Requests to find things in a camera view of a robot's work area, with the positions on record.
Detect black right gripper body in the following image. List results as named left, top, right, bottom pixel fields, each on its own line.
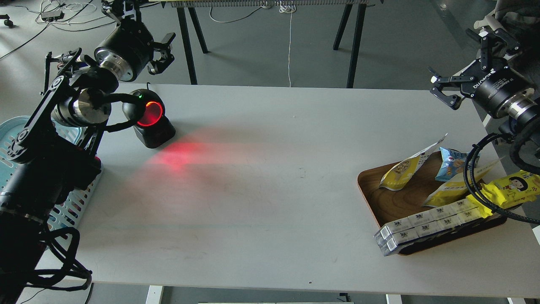
left=460, top=60, right=536, bottom=119

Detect blue snack bag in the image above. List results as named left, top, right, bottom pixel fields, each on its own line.
left=435, top=147, right=469, bottom=182

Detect yellow cartoon snack bag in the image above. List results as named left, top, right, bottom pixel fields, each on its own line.
left=481, top=171, right=540, bottom=209

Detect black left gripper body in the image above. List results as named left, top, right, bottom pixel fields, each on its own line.
left=94, top=20, right=154, bottom=81

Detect black cable loop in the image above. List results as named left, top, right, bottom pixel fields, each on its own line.
left=463, top=133, right=540, bottom=225

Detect yellow white snack pouch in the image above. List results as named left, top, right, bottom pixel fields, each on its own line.
left=421, top=158, right=501, bottom=207
left=378, top=133, right=448, bottom=192

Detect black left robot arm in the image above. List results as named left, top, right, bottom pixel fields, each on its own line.
left=1, top=19, right=176, bottom=304

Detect black barcode scanner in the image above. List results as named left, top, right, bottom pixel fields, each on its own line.
left=123, top=88, right=176, bottom=149

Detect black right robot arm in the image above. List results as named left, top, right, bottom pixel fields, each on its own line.
left=429, top=0, right=539, bottom=174

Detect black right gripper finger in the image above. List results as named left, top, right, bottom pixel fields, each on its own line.
left=465, top=27, right=521, bottom=71
left=428, top=67, right=476, bottom=110

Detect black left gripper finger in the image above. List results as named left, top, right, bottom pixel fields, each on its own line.
left=147, top=50, right=174, bottom=75
left=152, top=33, right=176, bottom=52

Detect black power adapter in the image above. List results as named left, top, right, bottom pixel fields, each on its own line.
left=40, top=10, right=65, bottom=22

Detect white boxed snack pack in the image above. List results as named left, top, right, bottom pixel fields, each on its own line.
left=373, top=199, right=482, bottom=256

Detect white hanging cable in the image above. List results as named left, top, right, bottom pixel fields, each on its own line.
left=278, top=3, right=297, bottom=88

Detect brown wooden tray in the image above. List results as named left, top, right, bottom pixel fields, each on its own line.
left=357, top=152, right=507, bottom=255

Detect black trestle table legs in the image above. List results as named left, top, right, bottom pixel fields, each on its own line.
left=160, top=0, right=384, bottom=89

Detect light blue plastic basket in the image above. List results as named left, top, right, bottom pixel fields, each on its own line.
left=0, top=116, right=103, bottom=232

